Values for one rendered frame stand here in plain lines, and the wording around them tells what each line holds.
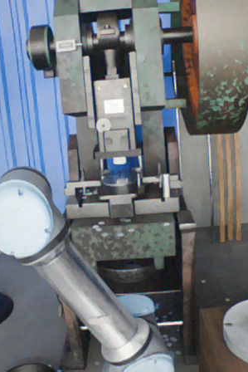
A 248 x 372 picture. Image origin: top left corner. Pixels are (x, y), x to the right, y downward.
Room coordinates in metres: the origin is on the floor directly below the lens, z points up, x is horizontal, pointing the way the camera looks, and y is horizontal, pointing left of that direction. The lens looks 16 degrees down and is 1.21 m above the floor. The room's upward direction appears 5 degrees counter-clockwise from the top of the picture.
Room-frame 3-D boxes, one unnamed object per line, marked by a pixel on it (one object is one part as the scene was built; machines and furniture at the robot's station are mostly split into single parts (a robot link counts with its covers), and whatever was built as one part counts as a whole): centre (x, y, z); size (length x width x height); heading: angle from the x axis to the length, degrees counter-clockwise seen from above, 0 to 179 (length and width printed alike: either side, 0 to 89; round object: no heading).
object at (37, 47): (1.65, 0.27, 1.31); 0.22 x 0.12 x 0.22; 177
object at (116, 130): (1.58, 0.02, 1.04); 0.17 x 0.15 x 0.30; 177
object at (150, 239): (1.76, 0.01, 0.83); 0.79 x 0.43 x 1.34; 177
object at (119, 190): (1.44, 0.03, 0.72); 0.25 x 0.14 x 0.14; 177
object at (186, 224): (1.74, -0.25, 0.45); 0.92 x 0.12 x 0.90; 177
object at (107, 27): (1.62, 0.02, 1.27); 0.21 x 0.12 x 0.34; 177
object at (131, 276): (1.62, 0.02, 0.36); 0.34 x 0.34 x 0.10
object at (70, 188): (1.62, 0.19, 0.76); 0.17 x 0.06 x 0.10; 87
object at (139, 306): (0.80, 0.02, 0.62); 0.13 x 0.12 x 0.14; 8
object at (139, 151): (1.62, 0.02, 0.86); 0.20 x 0.16 x 0.05; 87
